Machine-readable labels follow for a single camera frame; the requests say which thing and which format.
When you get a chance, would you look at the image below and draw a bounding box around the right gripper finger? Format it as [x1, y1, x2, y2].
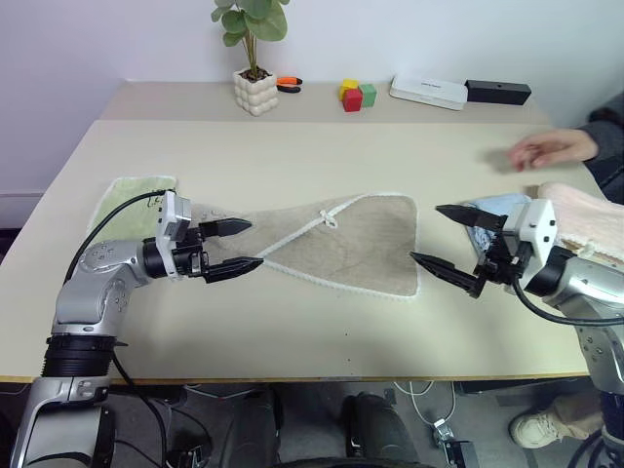
[434, 203, 509, 231]
[409, 251, 485, 299]

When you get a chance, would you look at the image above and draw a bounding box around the person's bare hand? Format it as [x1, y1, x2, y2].
[507, 128, 601, 173]

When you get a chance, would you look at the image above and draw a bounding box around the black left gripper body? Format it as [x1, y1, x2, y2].
[170, 224, 211, 282]

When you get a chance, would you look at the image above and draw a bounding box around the white cable under table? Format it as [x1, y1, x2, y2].
[393, 378, 458, 431]

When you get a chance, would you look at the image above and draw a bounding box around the beige towel with white trim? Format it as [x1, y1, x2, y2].
[191, 193, 422, 302]

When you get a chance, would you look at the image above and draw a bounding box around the dark grey jacket sleeve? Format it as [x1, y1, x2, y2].
[581, 91, 624, 202]

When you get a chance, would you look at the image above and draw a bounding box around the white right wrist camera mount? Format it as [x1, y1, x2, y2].
[501, 198, 559, 267]

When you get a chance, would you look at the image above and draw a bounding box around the beige trouser leg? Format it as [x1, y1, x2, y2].
[544, 391, 606, 441]

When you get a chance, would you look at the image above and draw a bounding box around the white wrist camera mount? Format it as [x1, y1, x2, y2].
[501, 198, 559, 267]
[154, 190, 194, 278]

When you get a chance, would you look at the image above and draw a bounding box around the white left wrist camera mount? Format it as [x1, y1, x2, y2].
[154, 190, 194, 278]

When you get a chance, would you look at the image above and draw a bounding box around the white sneaker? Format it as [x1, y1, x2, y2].
[507, 408, 567, 450]

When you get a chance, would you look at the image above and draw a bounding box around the pink towel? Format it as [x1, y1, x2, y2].
[537, 180, 624, 268]

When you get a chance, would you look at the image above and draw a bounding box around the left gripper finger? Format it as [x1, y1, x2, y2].
[198, 218, 254, 241]
[202, 255, 265, 286]

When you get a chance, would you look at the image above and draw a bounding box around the red cube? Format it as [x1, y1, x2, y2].
[341, 88, 364, 114]

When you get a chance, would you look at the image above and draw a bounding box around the black oblong box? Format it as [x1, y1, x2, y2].
[463, 78, 533, 106]

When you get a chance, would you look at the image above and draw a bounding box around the green leafy plant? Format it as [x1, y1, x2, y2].
[210, 0, 291, 80]

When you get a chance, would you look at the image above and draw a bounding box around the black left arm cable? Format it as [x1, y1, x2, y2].
[62, 187, 179, 468]

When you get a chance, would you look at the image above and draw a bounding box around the white bubbly plant pot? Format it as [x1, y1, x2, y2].
[231, 66, 281, 119]

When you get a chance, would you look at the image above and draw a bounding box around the dark rounded shape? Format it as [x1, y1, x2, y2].
[226, 383, 285, 465]
[339, 391, 421, 465]

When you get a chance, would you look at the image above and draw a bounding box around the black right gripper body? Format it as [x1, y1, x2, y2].
[474, 215, 533, 290]

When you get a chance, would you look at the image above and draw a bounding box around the white flat box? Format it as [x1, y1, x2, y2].
[388, 73, 471, 112]

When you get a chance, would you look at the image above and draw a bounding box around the black metal bracket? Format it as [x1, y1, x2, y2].
[430, 416, 480, 468]

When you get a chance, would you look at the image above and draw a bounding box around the light green cloth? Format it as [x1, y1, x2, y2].
[86, 174, 179, 246]

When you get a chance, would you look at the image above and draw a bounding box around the light blue cloth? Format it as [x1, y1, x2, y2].
[459, 192, 536, 255]

